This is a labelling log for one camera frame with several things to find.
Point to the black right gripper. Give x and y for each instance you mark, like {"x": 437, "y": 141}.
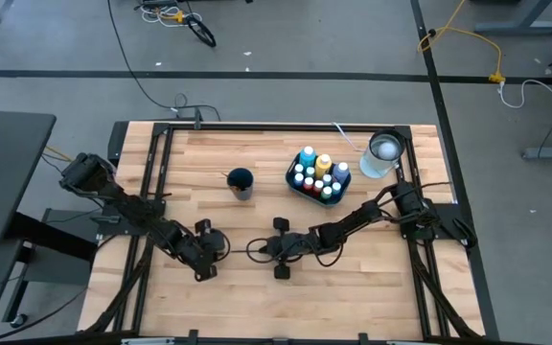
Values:
{"x": 288, "y": 245}

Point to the small blue paint bottle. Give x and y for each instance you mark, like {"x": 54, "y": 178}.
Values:
{"x": 298, "y": 179}

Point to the large yellow paint bottle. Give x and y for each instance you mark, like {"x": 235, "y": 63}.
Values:
{"x": 323, "y": 165}

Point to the small turquoise paint bottle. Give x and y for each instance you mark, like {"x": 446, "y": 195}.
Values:
{"x": 336, "y": 188}

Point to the teal plastic caddy bin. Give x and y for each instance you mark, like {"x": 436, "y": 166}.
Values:
{"x": 289, "y": 184}

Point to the large teal paint bottle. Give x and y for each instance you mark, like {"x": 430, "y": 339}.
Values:
{"x": 307, "y": 155}

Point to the black rolling cart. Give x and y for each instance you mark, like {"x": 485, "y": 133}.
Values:
{"x": 41, "y": 249}

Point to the black metal table frame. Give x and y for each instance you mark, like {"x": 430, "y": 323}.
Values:
{"x": 281, "y": 127}

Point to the blue-grey plastic cup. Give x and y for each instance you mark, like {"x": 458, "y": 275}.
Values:
{"x": 241, "y": 184}

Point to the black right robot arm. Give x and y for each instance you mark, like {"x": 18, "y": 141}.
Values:
{"x": 352, "y": 223}

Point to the small green paint bottle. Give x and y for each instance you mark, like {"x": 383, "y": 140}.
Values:
{"x": 326, "y": 193}

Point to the black caster wheel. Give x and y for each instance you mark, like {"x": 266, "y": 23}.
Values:
{"x": 18, "y": 320}

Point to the large purple paint bottle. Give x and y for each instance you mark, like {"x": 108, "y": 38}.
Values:
{"x": 340, "y": 172}

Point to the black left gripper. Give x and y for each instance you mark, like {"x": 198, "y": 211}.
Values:
{"x": 208, "y": 249}

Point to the grey desk leg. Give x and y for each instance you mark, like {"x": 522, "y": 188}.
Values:
{"x": 549, "y": 152}
{"x": 511, "y": 26}

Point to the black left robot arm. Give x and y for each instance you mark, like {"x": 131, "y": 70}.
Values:
{"x": 137, "y": 211}

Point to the small white-capped paint bottle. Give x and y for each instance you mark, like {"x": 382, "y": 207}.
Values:
{"x": 298, "y": 168}
{"x": 310, "y": 171}

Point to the black side desk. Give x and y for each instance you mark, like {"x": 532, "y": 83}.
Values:
{"x": 7, "y": 172}

